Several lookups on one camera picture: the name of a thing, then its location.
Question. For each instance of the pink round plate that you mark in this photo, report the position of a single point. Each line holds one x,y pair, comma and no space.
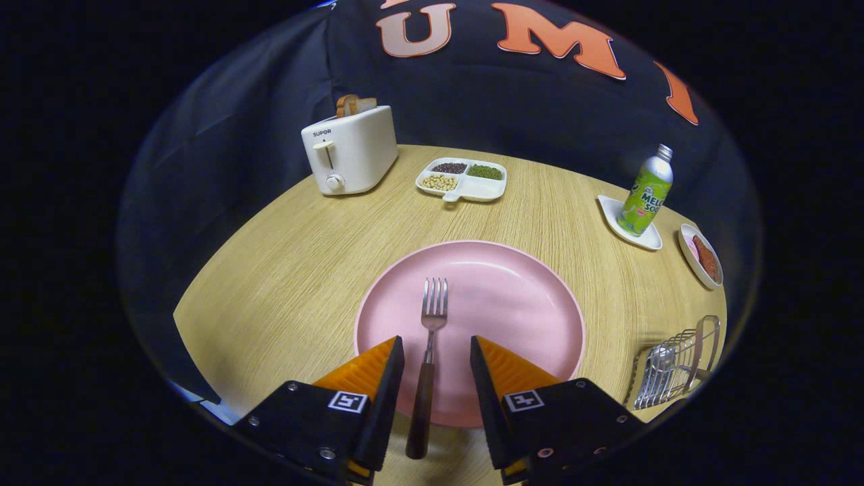
499,304

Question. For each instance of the white divided dish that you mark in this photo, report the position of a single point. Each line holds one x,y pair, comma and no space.
482,189

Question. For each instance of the white oval food plate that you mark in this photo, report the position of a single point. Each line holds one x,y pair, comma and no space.
695,270

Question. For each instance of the pink ham slice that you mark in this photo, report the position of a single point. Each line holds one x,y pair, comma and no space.
688,246

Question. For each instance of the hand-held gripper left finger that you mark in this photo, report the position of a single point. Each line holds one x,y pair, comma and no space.
317,425

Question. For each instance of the white square coaster tray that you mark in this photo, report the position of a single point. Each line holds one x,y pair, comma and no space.
611,210

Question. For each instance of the pile of green beans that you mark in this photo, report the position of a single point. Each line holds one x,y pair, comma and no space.
485,172

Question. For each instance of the green soda bottle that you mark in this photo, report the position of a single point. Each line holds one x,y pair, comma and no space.
646,196

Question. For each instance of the white toaster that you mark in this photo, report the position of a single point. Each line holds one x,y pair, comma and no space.
361,152

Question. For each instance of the pile of yellow beans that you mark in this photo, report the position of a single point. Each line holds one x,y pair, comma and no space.
439,182

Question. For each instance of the brown fried meat cutlet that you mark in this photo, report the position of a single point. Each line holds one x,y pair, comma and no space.
707,260

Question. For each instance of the brown bread slice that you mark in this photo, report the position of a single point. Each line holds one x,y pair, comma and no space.
346,106
367,105

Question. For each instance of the pile of dark beans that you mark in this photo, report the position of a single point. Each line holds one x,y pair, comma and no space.
449,168

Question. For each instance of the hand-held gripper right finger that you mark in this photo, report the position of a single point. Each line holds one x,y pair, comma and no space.
567,425

